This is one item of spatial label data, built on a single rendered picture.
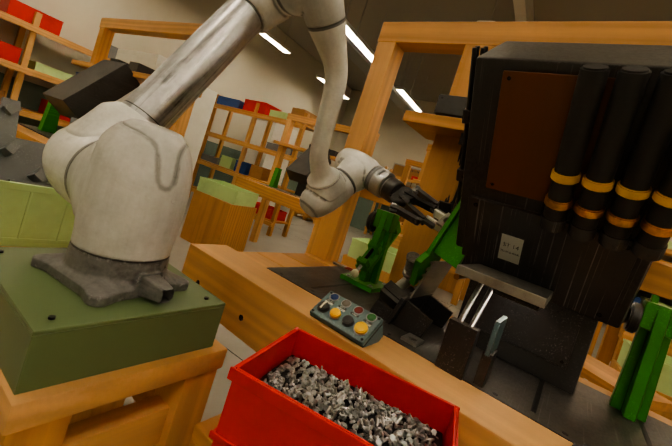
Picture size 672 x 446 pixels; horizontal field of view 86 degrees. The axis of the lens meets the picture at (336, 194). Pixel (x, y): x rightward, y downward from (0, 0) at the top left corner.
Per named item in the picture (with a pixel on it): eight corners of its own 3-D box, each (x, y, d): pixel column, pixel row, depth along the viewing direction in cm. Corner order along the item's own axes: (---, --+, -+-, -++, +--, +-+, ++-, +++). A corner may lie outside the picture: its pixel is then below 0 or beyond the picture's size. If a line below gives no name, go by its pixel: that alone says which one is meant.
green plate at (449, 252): (443, 285, 89) (492, 214, 86) (416, 265, 94) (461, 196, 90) (456, 283, 99) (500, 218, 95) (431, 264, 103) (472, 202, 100)
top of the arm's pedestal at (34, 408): (1, 438, 42) (10, 406, 42) (-54, 313, 59) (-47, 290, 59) (222, 368, 68) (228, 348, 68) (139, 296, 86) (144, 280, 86)
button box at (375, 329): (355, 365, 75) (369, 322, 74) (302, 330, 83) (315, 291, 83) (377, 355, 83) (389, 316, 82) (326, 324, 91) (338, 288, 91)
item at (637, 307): (635, 336, 84) (646, 306, 84) (619, 330, 86) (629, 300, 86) (631, 331, 90) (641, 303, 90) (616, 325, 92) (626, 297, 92)
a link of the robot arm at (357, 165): (385, 180, 124) (357, 202, 119) (353, 159, 132) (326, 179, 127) (385, 157, 116) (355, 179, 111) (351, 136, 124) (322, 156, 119)
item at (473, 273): (541, 315, 63) (547, 298, 63) (452, 278, 72) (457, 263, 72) (553, 297, 95) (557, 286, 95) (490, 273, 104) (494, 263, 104)
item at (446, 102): (474, 118, 122) (481, 98, 122) (433, 112, 131) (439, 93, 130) (479, 124, 128) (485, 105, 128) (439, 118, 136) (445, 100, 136)
